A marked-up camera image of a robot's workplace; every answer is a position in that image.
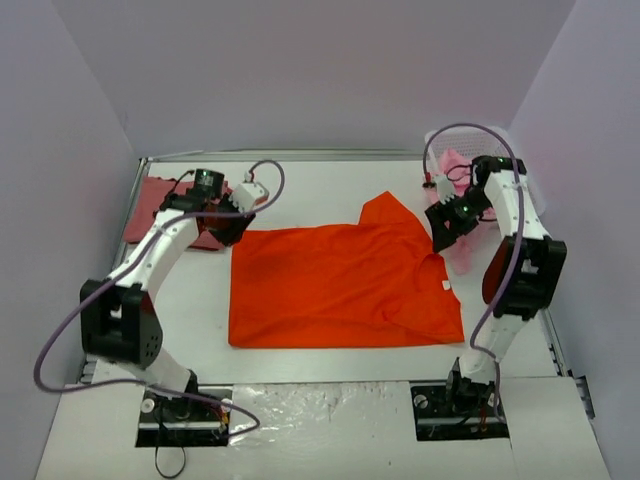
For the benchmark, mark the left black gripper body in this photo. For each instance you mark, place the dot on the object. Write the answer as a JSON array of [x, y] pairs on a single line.
[[230, 226]]

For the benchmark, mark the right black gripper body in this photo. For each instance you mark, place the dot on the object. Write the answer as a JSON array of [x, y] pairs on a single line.
[[447, 225]]

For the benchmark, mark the orange t shirt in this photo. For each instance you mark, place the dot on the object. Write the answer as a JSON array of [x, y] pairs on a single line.
[[373, 284]]

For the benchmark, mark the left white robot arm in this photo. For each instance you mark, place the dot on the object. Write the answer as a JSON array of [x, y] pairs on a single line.
[[119, 323]]

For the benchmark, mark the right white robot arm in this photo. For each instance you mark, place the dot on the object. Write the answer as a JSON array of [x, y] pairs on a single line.
[[520, 280]]

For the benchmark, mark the light pink t shirt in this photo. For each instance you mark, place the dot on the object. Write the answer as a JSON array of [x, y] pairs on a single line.
[[457, 169]]

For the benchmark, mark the dusty red folded t shirt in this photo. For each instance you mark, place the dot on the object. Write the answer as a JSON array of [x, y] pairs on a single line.
[[152, 193]]

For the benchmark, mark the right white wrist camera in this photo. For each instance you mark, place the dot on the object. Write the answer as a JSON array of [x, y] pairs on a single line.
[[439, 189]]

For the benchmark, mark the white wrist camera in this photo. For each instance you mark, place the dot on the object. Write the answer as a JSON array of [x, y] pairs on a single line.
[[439, 189], [246, 196]]

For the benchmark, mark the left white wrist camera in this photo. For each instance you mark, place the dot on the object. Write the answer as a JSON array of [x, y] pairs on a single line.
[[246, 196]]

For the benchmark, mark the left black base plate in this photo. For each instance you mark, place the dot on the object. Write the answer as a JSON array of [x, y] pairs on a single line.
[[181, 423]]

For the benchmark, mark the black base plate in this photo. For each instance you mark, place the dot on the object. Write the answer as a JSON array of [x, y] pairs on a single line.
[[438, 418], [181, 423]]

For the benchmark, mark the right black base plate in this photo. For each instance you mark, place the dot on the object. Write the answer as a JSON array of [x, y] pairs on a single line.
[[438, 418]]

